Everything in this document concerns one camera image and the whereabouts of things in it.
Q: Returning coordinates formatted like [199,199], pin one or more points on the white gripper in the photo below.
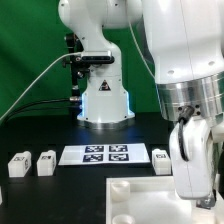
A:
[194,178]

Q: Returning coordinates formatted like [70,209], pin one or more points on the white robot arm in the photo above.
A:
[183,50]

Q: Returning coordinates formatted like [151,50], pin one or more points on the white square tabletop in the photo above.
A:
[153,200]

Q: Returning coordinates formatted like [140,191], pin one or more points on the white sheet with markers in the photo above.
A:
[104,154]

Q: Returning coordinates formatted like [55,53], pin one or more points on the white part at left edge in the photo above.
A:
[1,199]

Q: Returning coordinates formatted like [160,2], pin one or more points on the black camera on stand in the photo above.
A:
[78,68]

